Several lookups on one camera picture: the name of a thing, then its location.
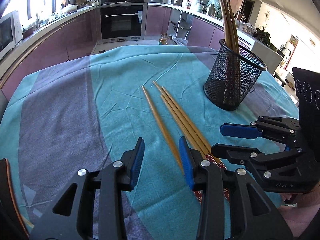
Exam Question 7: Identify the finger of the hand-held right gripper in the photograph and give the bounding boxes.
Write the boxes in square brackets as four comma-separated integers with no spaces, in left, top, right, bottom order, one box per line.
[211,144,310,180]
[220,116,300,142]

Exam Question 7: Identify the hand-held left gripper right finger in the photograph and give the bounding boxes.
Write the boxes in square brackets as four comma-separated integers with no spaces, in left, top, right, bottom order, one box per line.
[178,136,293,240]

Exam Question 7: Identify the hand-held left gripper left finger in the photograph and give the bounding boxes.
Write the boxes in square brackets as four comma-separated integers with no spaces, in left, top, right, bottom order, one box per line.
[29,137,145,240]

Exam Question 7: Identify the wooden chopstick floral handle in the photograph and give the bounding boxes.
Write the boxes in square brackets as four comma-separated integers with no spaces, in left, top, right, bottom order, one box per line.
[161,86,225,168]
[216,0,233,54]
[141,85,185,175]
[226,0,241,55]
[160,94,208,203]
[152,80,227,170]

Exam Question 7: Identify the black mesh holder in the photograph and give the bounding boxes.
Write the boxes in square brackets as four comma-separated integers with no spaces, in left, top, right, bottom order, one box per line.
[204,39,267,111]

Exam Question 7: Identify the chopsticks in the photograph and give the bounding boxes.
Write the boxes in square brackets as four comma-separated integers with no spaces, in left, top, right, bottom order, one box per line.
[218,0,237,54]

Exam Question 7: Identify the blue grey patchwork tablecloth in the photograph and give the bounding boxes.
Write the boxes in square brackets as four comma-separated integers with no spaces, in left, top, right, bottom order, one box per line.
[0,44,300,240]

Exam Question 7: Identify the leafy green vegetables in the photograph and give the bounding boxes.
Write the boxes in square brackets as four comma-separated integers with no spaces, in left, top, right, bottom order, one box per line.
[252,27,278,52]

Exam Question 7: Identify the pink peninsula base cabinets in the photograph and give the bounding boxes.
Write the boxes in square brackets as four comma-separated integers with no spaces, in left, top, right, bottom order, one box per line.
[187,17,225,49]

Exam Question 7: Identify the clear food container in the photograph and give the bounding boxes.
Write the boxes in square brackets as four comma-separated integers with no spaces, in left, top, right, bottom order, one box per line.
[240,22,255,34]

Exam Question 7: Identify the mint green appliance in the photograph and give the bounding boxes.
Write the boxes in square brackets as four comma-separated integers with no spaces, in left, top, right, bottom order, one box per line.
[206,0,223,16]

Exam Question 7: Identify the dark wooden chair back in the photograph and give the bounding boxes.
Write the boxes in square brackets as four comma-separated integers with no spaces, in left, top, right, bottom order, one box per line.
[0,158,29,240]

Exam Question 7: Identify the narrow pink base cabinet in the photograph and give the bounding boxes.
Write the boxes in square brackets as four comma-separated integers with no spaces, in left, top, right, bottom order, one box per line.
[146,5,172,37]

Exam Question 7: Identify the black built-in oven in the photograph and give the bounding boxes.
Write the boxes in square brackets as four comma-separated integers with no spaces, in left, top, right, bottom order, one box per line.
[100,4,144,41]

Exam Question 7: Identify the long pink base cabinets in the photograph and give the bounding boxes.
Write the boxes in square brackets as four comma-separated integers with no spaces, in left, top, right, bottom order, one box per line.
[0,5,100,93]

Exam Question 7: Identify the white casserole dish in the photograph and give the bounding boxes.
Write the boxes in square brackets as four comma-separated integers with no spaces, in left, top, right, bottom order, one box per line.
[61,4,78,14]

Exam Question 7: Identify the white microwave oven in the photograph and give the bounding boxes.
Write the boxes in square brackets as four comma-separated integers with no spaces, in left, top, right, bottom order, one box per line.
[0,10,23,58]

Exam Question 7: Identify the pink wall picture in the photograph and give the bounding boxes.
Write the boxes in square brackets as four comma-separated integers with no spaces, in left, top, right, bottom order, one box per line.
[229,0,248,18]

